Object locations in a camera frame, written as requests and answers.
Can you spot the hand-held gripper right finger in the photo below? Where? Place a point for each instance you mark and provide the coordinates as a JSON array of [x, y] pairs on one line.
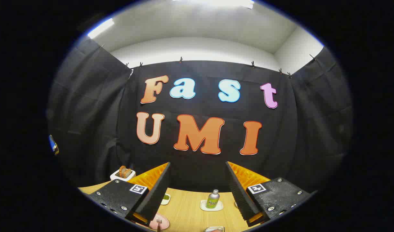
[[240, 196]]

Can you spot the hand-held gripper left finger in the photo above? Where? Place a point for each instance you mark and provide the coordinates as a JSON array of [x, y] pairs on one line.
[[156, 196]]

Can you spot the silver metal fork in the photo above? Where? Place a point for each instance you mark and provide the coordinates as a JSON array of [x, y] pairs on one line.
[[158, 222]]

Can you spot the white divided dish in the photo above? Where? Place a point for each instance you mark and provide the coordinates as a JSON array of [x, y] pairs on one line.
[[165, 199]]

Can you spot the pink round plate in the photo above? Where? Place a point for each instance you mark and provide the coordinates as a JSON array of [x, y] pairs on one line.
[[164, 222]]

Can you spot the green soda bottle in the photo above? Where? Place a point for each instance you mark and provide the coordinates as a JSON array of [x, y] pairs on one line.
[[212, 201]]

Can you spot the toasted bread slice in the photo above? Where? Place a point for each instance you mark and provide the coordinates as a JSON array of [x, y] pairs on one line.
[[128, 173], [122, 171]]

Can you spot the small white square saucer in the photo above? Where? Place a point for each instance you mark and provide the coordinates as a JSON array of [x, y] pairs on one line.
[[203, 206]]

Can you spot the white toaster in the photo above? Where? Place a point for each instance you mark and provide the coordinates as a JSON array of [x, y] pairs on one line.
[[115, 176]]

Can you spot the small blue object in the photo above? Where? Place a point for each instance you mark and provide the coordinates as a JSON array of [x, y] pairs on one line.
[[53, 145]]

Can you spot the row of cloth clips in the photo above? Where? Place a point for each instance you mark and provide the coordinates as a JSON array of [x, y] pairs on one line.
[[181, 60]]

